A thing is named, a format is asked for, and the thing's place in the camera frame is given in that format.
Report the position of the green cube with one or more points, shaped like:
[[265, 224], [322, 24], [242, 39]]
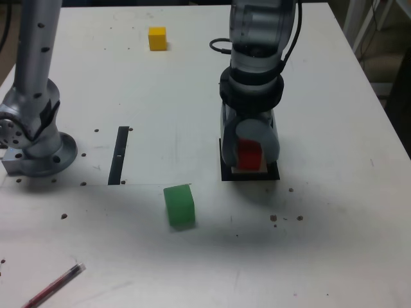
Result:
[[180, 207]]

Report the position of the yellow cube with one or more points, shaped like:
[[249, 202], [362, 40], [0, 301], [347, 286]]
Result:
[[157, 39]]

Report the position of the white metal rack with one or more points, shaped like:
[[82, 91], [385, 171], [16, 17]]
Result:
[[363, 22]]

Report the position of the red pen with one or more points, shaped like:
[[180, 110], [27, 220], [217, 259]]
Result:
[[51, 285]]

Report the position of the red cube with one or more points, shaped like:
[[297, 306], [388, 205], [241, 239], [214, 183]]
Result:
[[248, 157]]

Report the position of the black bulky background object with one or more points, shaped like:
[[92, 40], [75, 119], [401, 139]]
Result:
[[401, 106]]

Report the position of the black tape square outline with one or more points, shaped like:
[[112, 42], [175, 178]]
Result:
[[250, 177]]

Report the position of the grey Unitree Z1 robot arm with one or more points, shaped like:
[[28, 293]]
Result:
[[35, 64]]

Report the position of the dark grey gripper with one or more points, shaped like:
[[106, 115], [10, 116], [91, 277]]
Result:
[[253, 115]]

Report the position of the black tape strip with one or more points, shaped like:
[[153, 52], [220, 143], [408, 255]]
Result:
[[118, 154]]

